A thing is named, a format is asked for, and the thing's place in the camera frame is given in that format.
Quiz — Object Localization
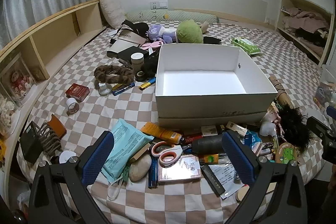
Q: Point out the black cylinder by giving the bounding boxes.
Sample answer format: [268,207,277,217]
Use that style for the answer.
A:
[192,133,229,155]

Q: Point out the wooden block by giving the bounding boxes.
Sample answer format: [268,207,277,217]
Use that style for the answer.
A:
[131,143,151,161]

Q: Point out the white fluffy pillow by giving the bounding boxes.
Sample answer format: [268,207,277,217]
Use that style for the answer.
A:
[100,0,126,29]

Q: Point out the grey white plush toy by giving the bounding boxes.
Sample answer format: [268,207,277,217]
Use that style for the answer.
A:
[260,112,277,135]

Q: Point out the white wall switch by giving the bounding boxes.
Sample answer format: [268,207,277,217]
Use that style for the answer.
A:
[150,1,168,10]

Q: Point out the brown fur headband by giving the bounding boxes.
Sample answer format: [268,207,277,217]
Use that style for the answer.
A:
[94,65,135,84]

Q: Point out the green plush toy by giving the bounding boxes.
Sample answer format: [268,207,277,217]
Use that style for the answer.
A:
[176,20,205,44]

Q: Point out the beige paper bag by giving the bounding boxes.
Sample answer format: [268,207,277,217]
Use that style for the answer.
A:
[108,30,147,56]

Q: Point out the red playing card box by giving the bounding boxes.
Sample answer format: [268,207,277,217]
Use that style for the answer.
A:
[157,154,202,185]

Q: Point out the smooth beige stone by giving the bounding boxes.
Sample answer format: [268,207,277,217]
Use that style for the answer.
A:
[129,154,153,182]

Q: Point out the white cigarette box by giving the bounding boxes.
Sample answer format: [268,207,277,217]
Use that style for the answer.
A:
[226,121,248,136]

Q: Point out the black cloth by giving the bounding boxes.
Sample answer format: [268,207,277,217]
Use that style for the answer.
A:
[203,36,222,45]

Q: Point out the black gift box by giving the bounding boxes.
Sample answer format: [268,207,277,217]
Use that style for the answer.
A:
[118,46,149,67]

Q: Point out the green quilted bolster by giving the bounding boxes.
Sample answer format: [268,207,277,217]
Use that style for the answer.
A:
[126,9,219,24]

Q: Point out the round wooden disc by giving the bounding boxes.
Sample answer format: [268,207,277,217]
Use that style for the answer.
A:
[235,185,250,201]

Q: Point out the beige cylinder jar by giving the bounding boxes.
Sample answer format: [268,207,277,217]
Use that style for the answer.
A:
[131,53,144,72]

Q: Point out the black visor cap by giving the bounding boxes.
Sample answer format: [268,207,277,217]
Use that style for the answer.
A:
[118,20,150,38]

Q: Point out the small clear glass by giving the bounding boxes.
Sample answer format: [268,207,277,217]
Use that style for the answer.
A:
[98,82,112,96]

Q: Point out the black feather duster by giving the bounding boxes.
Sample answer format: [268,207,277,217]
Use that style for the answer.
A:
[278,103,313,153]

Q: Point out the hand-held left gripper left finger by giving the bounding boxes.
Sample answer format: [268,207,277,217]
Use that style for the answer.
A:
[28,131,115,224]

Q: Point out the light blue mask packet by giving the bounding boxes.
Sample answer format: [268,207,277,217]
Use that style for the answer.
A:
[102,119,154,184]

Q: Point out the tape roll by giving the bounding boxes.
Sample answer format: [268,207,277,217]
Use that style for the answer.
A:
[66,97,80,115]

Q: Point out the white wall panel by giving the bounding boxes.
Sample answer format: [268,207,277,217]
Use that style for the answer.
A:
[167,0,268,24]

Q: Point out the pile of clothes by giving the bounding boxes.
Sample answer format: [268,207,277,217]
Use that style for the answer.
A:
[282,7,331,56]

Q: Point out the pink plastic item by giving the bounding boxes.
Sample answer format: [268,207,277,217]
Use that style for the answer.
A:
[140,40,160,52]

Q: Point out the purple plush toy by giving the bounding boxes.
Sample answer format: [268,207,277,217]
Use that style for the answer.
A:
[147,24,177,44]

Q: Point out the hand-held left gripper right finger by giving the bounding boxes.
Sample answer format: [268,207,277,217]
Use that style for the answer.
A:
[222,131,308,224]

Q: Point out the orange tube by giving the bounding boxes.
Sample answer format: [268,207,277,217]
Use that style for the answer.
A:
[140,122,183,144]

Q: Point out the yellow lighter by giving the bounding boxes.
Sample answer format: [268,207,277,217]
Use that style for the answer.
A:
[139,77,156,90]

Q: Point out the wooden bedside shelf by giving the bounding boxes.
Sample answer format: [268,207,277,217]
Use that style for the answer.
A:
[0,0,105,140]

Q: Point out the clear plastic container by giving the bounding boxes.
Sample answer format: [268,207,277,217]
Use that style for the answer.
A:
[314,64,336,109]

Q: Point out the orange leather wallet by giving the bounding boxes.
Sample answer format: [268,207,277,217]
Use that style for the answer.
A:
[49,114,67,139]

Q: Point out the green yellow packet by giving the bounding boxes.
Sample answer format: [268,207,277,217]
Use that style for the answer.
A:
[199,153,226,164]

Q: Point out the clear display box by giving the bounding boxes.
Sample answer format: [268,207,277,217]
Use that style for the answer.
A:
[0,53,36,109]

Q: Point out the white paper sheet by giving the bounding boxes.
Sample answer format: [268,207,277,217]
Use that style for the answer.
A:
[210,162,250,199]

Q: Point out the blue foil packet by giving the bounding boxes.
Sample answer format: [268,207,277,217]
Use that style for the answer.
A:
[244,131,261,153]

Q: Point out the beige plush toy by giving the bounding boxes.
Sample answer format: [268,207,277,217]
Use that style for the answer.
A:
[197,21,210,33]

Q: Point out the coiled brown cord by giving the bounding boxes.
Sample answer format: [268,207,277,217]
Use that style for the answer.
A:
[38,123,62,159]

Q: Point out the wooden closet shelf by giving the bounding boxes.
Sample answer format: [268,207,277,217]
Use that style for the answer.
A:
[276,0,335,67]

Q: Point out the white round lid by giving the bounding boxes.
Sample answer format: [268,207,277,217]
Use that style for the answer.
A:
[59,151,79,164]

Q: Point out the black hat gold emblem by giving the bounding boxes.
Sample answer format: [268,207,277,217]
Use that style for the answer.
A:
[135,55,158,81]

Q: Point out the dried white flowers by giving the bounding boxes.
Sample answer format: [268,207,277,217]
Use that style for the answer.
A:
[0,95,16,135]

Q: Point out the black metal holder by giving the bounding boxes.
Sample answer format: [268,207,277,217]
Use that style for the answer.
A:
[20,120,44,164]

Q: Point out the white cardboard box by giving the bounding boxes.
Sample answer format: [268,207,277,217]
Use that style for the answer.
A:
[155,43,278,119]

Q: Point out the green wet wipes pack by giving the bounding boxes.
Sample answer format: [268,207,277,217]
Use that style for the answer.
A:
[230,37,261,56]

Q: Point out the dark red box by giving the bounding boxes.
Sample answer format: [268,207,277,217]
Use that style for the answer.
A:
[65,83,90,103]

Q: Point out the grey curtain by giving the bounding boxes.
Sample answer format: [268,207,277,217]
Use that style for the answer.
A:
[1,0,87,48]

